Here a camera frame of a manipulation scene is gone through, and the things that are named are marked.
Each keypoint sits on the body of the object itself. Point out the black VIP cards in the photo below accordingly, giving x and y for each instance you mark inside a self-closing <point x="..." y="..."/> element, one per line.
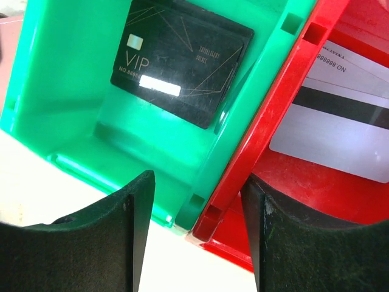
<point x="179" y="57"/>

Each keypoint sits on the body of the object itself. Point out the pink leather card holder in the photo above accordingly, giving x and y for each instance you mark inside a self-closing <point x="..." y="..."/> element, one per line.
<point x="10" y="32"/>

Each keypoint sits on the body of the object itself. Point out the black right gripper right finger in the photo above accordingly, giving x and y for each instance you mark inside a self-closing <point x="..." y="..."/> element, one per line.
<point x="294" y="247"/>

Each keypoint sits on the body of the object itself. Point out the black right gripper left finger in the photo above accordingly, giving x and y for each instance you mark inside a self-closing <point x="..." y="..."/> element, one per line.
<point x="97" y="248"/>

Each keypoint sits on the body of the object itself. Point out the red plastic bin middle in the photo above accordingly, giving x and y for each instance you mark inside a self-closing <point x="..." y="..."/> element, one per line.
<point x="360" y="26"/>

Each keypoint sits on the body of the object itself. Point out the silver magnetic stripe cards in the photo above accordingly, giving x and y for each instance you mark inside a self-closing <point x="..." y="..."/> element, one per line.
<point x="339" y="117"/>

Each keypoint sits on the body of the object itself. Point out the green plastic bin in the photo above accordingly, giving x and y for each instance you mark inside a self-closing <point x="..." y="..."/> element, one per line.
<point x="61" y="103"/>

